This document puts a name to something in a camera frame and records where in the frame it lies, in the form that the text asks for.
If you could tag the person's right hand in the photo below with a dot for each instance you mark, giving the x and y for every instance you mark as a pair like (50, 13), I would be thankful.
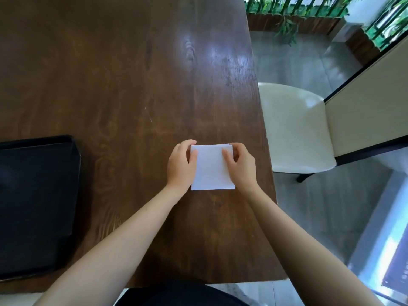
(244, 170)

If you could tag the person's left hand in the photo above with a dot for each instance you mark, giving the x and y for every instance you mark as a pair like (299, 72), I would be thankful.
(178, 168)

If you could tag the person's left thumb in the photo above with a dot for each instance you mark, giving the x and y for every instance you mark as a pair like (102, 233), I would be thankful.
(193, 157)

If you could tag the person's right thumb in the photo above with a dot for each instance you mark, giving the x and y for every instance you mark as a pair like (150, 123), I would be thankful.
(228, 157)

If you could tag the white paper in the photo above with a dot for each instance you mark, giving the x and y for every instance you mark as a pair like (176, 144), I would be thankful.
(211, 168)

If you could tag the person's right forearm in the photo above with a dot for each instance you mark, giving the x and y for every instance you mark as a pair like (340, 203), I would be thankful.
(306, 251)

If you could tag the person's left forearm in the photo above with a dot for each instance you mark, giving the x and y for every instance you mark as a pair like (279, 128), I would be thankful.
(118, 242)

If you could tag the person's black clothing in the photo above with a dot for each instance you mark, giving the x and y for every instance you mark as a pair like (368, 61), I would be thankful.
(178, 296)

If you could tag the wooden planter with green plants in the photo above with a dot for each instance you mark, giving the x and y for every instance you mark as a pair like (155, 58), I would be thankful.
(379, 31)
(287, 19)

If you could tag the black tray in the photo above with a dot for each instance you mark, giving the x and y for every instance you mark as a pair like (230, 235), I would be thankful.
(35, 207)

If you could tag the cream chair with black frame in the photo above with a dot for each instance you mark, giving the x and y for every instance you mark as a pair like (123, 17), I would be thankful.
(318, 124)

